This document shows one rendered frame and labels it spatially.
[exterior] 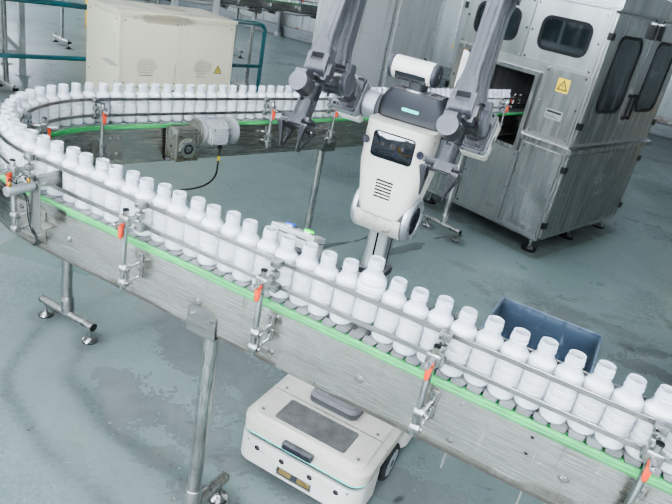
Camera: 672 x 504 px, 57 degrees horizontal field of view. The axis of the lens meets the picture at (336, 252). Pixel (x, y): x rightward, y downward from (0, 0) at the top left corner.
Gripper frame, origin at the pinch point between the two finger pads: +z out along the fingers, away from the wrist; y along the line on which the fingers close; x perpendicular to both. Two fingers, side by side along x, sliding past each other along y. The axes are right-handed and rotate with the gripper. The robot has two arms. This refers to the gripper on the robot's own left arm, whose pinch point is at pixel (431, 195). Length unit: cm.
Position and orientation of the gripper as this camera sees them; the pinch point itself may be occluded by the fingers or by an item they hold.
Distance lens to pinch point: 169.0
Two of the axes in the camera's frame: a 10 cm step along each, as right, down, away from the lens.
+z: -3.5, 9.4, 0.4
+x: 2.5, 0.5, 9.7
